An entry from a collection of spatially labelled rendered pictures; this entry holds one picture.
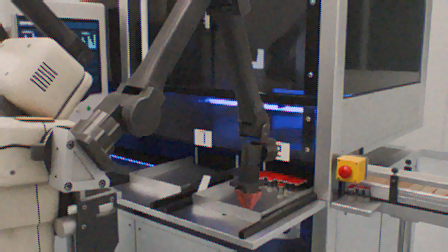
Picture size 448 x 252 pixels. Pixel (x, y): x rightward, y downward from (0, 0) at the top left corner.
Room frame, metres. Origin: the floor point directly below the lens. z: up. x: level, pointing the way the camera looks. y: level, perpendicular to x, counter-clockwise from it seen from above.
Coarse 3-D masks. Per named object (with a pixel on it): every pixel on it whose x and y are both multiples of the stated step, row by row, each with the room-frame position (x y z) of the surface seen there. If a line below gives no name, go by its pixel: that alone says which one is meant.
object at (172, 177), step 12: (192, 156) 1.84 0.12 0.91; (144, 168) 1.64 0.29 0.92; (156, 168) 1.68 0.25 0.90; (168, 168) 1.73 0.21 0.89; (180, 168) 1.76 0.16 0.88; (192, 168) 1.76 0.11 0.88; (204, 168) 1.76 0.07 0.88; (132, 180) 1.57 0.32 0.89; (144, 180) 1.53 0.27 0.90; (156, 180) 1.49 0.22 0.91; (168, 180) 1.60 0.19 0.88; (180, 180) 1.60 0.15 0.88; (192, 180) 1.60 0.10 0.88; (168, 192) 1.45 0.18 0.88
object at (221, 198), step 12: (204, 192) 1.38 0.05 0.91; (216, 192) 1.43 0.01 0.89; (228, 192) 1.46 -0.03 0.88; (264, 192) 1.46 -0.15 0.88; (276, 192) 1.46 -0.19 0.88; (312, 192) 1.40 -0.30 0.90; (204, 204) 1.32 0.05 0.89; (216, 204) 1.28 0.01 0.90; (228, 204) 1.25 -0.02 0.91; (240, 204) 1.34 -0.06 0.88; (264, 204) 1.34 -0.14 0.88; (276, 204) 1.34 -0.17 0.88; (288, 204) 1.29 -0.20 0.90; (240, 216) 1.23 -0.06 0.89; (252, 216) 1.20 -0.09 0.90; (264, 216) 1.19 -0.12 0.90
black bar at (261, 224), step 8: (304, 200) 1.33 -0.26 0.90; (312, 200) 1.37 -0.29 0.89; (288, 208) 1.26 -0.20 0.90; (296, 208) 1.29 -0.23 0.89; (272, 216) 1.19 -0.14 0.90; (280, 216) 1.22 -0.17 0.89; (256, 224) 1.14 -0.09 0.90; (264, 224) 1.15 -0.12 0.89; (240, 232) 1.09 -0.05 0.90; (248, 232) 1.10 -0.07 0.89; (256, 232) 1.12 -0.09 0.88
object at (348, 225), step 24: (120, 216) 2.04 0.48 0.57; (360, 216) 1.58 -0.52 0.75; (384, 216) 1.78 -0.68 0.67; (120, 240) 2.05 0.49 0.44; (144, 240) 1.93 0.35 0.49; (168, 240) 1.83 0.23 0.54; (192, 240) 1.74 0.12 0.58; (336, 240) 1.42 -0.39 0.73; (360, 240) 1.59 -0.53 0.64; (384, 240) 1.81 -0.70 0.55
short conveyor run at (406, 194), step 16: (368, 176) 1.48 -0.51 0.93; (384, 176) 1.39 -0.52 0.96; (400, 176) 1.36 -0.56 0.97; (416, 176) 1.39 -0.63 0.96; (432, 176) 1.36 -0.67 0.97; (384, 192) 1.36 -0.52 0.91; (400, 192) 1.33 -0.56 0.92; (416, 192) 1.30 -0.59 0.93; (432, 192) 1.31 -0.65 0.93; (384, 208) 1.36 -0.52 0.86; (400, 208) 1.33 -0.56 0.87; (416, 208) 1.30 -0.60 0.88; (432, 208) 1.27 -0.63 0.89
